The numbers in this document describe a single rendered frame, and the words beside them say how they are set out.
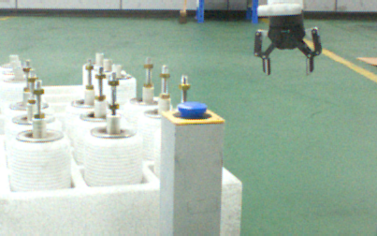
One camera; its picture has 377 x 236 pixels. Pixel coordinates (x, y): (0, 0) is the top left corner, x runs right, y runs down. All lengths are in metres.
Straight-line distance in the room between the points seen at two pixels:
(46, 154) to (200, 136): 0.25
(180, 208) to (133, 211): 0.14
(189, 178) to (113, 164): 0.18
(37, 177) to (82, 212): 0.09
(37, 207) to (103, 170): 0.12
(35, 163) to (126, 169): 0.14
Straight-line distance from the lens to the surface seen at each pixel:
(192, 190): 0.88
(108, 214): 1.00
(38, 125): 1.01
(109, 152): 1.00
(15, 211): 0.98
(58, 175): 1.01
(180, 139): 0.85
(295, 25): 1.46
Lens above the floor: 0.50
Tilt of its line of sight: 14 degrees down
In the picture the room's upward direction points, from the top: straight up
